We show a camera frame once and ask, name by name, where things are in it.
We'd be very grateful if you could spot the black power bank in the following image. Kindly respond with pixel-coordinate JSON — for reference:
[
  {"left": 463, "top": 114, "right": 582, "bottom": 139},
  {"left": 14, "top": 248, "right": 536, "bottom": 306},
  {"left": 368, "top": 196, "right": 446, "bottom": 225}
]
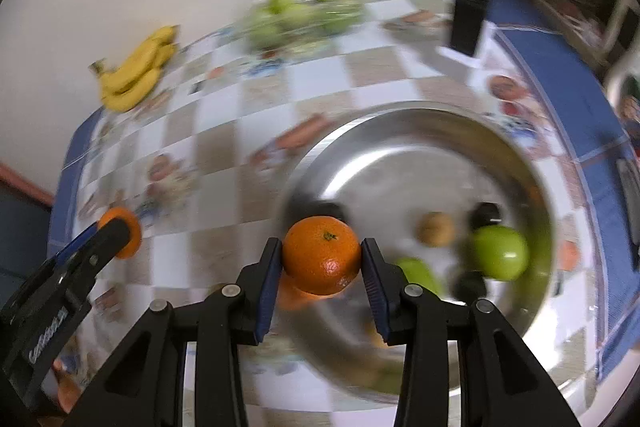
[{"left": 449, "top": 0, "right": 488, "bottom": 56}]

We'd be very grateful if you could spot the large orange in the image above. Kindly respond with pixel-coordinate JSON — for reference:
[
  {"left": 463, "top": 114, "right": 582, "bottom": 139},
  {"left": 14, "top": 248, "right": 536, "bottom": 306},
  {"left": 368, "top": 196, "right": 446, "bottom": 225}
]
[{"left": 282, "top": 216, "right": 362, "bottom": 297}]

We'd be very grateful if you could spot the checkered printed tablecloth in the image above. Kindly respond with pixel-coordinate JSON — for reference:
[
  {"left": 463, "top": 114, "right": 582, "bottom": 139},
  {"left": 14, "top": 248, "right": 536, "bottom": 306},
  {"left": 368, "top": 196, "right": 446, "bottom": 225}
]
[{"left": 47, "top": 0, "right": 640, "bottom": 413}]

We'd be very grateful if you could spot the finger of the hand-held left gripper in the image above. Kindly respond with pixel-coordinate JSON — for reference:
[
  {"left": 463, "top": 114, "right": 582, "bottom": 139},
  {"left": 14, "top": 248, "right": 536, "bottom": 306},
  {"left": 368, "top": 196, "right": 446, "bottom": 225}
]
[
  {"left": 55, "top": 218, "right": 132, "bottom": 303},
  {"left": 54, "top": 222, "right": 101, "bottom": 267}
]

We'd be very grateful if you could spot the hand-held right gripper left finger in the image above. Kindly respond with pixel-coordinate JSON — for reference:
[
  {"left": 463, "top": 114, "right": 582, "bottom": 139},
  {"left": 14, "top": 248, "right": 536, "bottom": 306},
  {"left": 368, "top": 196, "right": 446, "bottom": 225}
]
[{"left": 62, "top": 237, "right": 284, "bottom": 427}]

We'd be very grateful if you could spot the white charger box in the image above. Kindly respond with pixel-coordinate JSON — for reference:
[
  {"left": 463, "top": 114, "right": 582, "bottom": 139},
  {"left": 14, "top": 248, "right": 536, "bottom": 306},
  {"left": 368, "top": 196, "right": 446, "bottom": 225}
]
[{"left": 437, "top": 44, "right": 483, "bottom": 70}]

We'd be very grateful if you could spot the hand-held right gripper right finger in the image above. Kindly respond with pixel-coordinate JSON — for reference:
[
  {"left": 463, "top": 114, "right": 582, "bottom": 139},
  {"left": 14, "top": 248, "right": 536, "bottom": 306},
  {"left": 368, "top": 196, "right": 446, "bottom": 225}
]
[{"left": 361, "top": 237, "right": 583, "bottom": 427}]

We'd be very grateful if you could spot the white chair frame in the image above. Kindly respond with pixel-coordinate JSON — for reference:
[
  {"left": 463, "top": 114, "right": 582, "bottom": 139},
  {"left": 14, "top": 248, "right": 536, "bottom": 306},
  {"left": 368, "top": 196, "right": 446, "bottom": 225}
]
[{"left": 597, "top": 0, "right": 633, "bottom": 62}]

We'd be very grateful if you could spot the small orange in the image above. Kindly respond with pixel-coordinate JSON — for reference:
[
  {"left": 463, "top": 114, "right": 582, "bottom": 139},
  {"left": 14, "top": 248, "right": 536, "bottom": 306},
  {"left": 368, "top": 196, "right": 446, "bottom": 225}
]
[{"left": 97, "top": 207, "right": 143, "bottom": 260}]

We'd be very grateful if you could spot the small tan fruit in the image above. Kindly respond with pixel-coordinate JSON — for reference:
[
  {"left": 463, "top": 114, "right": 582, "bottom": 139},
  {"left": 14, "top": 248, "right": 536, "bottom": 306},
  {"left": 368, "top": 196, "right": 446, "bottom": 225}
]
[{"left": 417, "top": 212, "right": 456, "bottom": 248}]

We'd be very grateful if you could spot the large metal bowl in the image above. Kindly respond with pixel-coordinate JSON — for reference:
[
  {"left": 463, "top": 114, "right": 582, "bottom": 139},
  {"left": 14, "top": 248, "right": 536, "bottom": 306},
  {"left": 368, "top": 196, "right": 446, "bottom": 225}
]
[{"left": 277, "top": 102, "right": 556, "bottom": 408}]

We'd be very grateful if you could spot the yellow banana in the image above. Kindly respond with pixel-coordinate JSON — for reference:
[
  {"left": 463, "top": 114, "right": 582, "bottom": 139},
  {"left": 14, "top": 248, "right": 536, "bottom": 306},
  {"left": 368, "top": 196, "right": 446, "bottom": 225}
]
[
  {"left": 90, "top": 25, "right": 180, "bottom": 98},
  {"left": 102, "top": 67, "right": 162, "bottom": 114},
  {"left": 152, "top": 42, "right": 178, "bottom": 68}
]

